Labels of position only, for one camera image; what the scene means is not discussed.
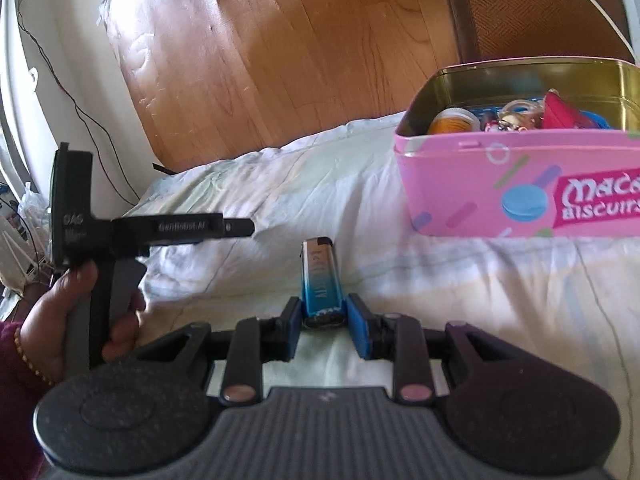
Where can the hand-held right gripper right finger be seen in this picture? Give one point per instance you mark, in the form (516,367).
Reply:
(360,330)

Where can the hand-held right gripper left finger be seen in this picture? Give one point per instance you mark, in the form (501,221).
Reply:
(292,330)

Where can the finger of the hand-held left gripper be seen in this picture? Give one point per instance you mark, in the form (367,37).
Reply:
(190,227)

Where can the blue silver lighter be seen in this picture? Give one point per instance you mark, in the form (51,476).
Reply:
(320,280)

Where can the pink tin box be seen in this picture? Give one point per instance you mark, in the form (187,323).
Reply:
(465,195)

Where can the white-capped orange label bottle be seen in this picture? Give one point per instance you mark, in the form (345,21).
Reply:
(452,121)

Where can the magenta pouch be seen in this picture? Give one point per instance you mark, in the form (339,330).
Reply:
(557,107)

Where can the person's left forearm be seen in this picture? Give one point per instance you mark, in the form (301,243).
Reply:
(15,410)

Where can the person's left hand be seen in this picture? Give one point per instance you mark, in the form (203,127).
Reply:
(47,325)

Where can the white plastic rack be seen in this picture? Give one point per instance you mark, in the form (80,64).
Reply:
(20,255)

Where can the white bed sheet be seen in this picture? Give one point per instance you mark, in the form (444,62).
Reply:
(350,185)

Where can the brown woven cushion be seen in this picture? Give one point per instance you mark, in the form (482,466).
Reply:
(530,15)

